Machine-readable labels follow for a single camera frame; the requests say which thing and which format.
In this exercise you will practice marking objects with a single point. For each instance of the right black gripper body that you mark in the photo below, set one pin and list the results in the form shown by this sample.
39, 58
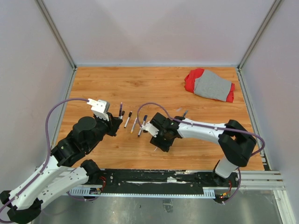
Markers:
162, 141

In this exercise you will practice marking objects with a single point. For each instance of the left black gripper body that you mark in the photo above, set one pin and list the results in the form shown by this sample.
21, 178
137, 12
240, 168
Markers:
108, 127

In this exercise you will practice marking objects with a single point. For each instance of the white marker yellow end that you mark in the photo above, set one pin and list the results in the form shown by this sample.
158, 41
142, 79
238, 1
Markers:
133, 126

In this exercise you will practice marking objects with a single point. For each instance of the purple marker pen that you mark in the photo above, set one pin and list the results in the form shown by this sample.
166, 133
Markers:
120, 109

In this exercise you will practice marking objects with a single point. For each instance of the white blue marker pen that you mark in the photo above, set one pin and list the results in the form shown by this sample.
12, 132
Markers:
143, 123

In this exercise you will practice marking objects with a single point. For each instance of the white whiteboard marker pen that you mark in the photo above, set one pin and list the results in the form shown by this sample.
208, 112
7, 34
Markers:
128, 119

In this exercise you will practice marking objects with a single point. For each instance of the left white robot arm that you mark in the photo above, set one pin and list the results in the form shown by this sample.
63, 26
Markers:
53, 178

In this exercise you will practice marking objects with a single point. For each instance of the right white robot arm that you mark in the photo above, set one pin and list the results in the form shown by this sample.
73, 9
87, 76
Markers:
234, 140

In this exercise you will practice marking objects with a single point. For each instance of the red and grey cloth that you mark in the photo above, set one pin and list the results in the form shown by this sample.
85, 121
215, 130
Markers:
207, 84

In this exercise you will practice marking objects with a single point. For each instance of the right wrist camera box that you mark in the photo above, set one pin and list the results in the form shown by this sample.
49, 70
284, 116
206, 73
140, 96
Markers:
150, 128

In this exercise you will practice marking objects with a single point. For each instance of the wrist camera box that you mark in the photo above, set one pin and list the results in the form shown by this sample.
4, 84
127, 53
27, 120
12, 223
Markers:
99, 108
150, 128

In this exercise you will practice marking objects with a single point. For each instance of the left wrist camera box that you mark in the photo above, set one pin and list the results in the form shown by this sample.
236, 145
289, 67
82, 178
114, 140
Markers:
99, 108

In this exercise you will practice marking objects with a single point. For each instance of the black mounting base rail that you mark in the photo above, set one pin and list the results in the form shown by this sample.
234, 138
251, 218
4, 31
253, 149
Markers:
155, 182

